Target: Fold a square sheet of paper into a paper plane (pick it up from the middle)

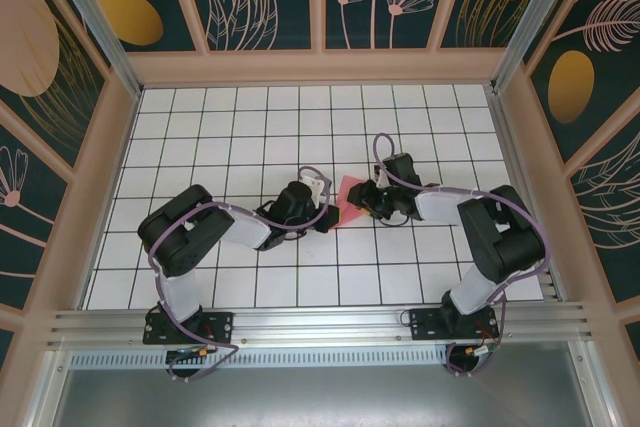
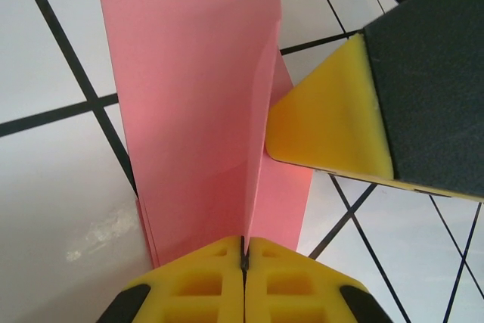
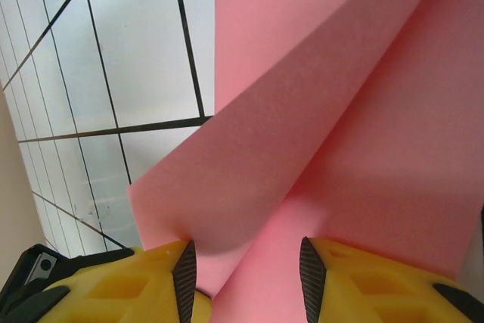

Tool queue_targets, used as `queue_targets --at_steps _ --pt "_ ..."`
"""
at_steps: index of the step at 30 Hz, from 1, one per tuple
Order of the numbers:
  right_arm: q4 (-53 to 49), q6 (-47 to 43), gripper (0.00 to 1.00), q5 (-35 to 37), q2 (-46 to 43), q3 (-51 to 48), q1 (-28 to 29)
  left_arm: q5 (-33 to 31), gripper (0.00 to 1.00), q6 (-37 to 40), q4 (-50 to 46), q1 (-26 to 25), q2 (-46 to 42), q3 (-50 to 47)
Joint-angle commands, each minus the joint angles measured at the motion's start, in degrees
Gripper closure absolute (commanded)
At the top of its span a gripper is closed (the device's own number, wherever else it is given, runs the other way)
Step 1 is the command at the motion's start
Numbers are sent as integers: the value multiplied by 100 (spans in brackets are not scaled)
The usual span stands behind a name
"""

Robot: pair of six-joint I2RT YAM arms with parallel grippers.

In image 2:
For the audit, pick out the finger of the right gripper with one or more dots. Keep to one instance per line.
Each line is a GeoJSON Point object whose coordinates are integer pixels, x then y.
{"type": "Point", "coordinates": [340, 111]}

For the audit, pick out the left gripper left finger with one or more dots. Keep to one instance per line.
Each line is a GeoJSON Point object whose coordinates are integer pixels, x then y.
{"type": "Point", "coordinates": [189, 292]}

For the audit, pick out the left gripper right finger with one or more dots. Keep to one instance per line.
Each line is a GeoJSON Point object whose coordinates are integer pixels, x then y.
{"type": "Point", "coordinates": [302, 292]}

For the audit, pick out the pink paper sheet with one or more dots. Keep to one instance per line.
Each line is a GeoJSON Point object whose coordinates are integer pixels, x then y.
{"type": "Point", "coordinates": [189, 111]}

